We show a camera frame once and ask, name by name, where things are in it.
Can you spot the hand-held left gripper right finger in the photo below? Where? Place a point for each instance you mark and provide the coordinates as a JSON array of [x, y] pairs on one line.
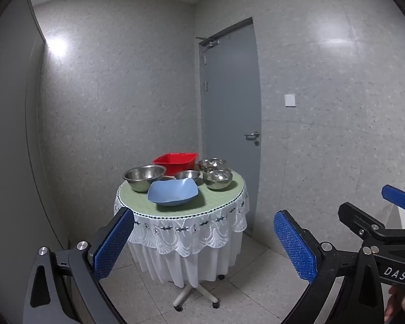
[[295, 246]]

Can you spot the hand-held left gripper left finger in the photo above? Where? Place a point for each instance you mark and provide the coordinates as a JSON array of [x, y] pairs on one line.
[[113, 243]]

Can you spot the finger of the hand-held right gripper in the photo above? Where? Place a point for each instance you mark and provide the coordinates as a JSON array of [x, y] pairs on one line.
[[396, 196], [357, 216]]

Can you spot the large steel bowl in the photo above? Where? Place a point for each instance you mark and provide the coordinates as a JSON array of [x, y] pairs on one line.
[[143, 177]]

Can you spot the blue plastic bowl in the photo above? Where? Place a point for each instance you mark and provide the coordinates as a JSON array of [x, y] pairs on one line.
[[172, 192]]

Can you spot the small steel bowl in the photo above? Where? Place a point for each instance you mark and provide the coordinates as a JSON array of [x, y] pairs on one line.
[[188, 175]]

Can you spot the red plastic basin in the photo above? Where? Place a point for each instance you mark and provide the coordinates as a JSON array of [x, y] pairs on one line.
[[175, 162]]

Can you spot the person's right hand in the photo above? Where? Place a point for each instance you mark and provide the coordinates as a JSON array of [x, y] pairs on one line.
[[403, 302]]

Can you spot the white lace tablecloth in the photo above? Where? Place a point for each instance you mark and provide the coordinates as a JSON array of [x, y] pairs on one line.
[[189, 236]]

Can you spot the white wheeled table base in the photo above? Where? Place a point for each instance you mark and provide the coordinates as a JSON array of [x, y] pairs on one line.
[[195, 292]]

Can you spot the grey door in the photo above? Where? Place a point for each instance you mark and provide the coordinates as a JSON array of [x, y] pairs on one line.
[[229, 108]]

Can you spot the metal door closer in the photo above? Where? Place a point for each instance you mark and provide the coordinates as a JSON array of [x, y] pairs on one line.
[[209, 41]]

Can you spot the white wall switch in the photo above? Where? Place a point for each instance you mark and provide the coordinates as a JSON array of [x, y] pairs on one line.
[[290, 100]]

